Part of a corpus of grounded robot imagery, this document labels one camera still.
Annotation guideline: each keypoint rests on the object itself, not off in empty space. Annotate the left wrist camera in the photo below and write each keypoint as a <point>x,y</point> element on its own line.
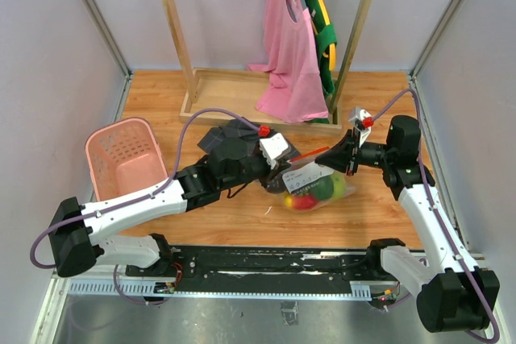
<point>273,148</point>

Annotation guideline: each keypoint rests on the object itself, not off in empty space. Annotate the dark grey checked cloth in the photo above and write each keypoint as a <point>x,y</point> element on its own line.
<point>234,129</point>

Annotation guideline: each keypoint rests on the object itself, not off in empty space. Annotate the wooden clothes rack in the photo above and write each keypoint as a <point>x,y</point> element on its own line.
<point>239,90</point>

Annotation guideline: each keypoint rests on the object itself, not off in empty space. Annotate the clear zip top bag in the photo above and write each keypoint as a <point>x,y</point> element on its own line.
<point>305,177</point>

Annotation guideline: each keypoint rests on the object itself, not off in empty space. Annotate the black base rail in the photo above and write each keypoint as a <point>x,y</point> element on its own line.
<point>258,270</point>

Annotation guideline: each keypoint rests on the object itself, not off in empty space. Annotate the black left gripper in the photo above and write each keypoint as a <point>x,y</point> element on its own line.
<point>281,165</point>

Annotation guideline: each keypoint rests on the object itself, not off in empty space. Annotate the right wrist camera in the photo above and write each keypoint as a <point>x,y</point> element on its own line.
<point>361,121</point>

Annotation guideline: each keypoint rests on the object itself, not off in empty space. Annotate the pink t-shirt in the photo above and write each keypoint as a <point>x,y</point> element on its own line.
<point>295,92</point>

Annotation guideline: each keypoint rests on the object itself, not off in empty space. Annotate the yellow fake lemon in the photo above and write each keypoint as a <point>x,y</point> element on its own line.
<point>288,201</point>

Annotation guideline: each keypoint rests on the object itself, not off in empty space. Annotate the dark purple fake eggplant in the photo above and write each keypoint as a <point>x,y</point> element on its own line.
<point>275,185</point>

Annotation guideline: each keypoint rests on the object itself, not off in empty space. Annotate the green t-shirt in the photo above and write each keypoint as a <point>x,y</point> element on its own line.
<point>324,46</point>

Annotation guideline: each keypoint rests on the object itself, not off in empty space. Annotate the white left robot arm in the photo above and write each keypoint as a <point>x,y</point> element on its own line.
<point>83,236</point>

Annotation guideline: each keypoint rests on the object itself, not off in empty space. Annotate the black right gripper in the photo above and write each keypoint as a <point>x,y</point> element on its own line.
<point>339,157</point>

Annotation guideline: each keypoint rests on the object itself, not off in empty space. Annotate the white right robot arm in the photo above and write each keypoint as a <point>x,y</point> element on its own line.
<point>452,292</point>

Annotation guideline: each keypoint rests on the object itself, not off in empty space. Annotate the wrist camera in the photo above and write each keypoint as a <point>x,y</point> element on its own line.
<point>361,121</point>
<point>273,148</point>

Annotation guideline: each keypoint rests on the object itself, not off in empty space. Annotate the green fake apple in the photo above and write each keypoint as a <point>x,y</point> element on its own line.
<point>339,185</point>

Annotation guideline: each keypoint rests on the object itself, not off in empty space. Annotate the pink plastic basket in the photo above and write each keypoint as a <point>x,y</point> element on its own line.
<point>123,158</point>

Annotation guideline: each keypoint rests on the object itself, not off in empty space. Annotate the red fake apple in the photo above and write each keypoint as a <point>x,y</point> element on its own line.
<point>304,202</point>

